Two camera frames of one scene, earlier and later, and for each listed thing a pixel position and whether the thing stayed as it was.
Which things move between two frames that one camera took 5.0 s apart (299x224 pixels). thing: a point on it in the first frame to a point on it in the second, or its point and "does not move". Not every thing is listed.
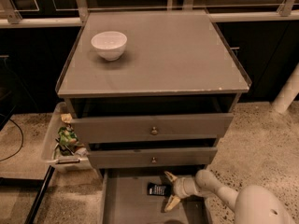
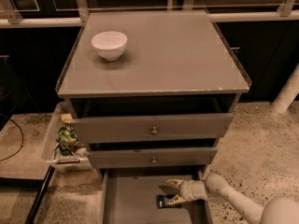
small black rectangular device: (162, 189) to (162, 202)
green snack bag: (66, 137) does not move
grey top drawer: (153, 128) does not move
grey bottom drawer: (125, 200) does not move
